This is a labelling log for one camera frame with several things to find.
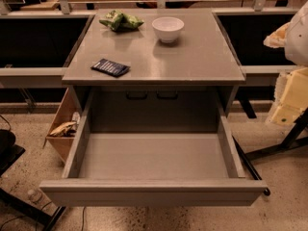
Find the dark blue snack packet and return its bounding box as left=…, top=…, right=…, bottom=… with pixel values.
left=91, top=59, right=130, bottom=77

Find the grey top drawer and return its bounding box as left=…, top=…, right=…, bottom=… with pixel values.
left=40, top=90, right=267, bottom=206

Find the black floor stand left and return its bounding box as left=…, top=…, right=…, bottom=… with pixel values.
left=0, top=145, right=65, bottom=231

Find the grey drawer cabinet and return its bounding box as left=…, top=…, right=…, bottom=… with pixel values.
left=62, top=7, right=246, bottom=117

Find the black floor stand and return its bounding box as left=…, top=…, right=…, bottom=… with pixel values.
left=232, top=108, right=308, bottom=197
left=0, top=145, right=65, bottom=231

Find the black cable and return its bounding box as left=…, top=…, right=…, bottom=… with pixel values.
left=80, top=206, right=88, bottom=231

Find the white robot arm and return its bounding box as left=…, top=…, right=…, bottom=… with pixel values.
left=264, top=2, right=308, bottom=125

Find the white bowl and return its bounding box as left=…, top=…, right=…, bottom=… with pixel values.
left=152, top=16, right=184, bottom=43

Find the grey rail frame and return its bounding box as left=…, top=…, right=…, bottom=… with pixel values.
left=1, top=9, right=295, bottom=89

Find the black floor stand right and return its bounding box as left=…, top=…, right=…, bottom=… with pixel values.
left=232, top=108, right=308, bottom=197

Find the crumpled tan snack bag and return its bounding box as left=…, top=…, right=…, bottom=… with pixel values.
left=49, top=121, right=76, bottom=137

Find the wooden box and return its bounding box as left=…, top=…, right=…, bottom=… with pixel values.
left=46, top=89, right=81, bottom=162

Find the clear plastic bottle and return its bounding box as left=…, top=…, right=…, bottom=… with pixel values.
left=27, top=190, right=44, bottom=204

